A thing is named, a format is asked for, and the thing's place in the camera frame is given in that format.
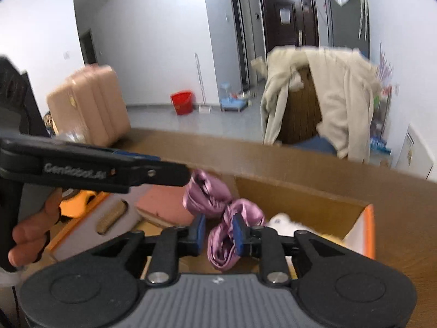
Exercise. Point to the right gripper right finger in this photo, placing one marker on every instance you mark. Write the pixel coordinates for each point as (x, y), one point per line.
(265, 244)

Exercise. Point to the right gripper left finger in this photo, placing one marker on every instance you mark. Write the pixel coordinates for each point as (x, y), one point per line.
(167, 248)

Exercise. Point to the white and yellow plush toy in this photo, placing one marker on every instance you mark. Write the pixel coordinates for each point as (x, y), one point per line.
(286, 227)

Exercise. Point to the pink satin bow scrunchie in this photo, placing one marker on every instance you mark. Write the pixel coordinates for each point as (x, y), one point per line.
(207, 195)

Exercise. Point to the person's left hand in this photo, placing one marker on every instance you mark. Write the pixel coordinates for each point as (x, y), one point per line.
(32, 234)

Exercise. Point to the pink foam block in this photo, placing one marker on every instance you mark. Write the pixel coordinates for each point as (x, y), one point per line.
(165, 204)

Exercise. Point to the black paper bag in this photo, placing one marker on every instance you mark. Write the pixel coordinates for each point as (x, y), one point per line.
(19, 111)

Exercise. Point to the pink suitcase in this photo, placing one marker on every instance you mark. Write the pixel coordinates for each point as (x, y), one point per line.
(90, 101)

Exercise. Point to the orange cardboard box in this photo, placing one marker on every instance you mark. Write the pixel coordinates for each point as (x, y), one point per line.
(93, 218)

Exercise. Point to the wooden chair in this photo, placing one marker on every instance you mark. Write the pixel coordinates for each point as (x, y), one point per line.
(301, 117)

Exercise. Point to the white broom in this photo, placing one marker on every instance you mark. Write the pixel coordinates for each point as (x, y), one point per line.
(203, 107)

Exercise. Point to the red bucket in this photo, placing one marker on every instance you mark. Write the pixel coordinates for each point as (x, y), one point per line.
(182, 102)

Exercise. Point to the blue pet feeder tray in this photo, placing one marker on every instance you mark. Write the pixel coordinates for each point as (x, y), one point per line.
(230, 101)

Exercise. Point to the white leaning board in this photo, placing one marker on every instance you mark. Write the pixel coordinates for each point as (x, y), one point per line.
(415, 157)

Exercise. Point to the beige coat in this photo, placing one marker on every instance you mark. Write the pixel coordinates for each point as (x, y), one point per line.
(345, 83)

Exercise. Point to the dark brown entrance door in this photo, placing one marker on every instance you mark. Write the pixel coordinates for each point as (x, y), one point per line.
(289, 23)

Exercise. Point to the grey refrigerator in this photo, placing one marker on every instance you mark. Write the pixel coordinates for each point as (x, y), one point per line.
(348, 25)

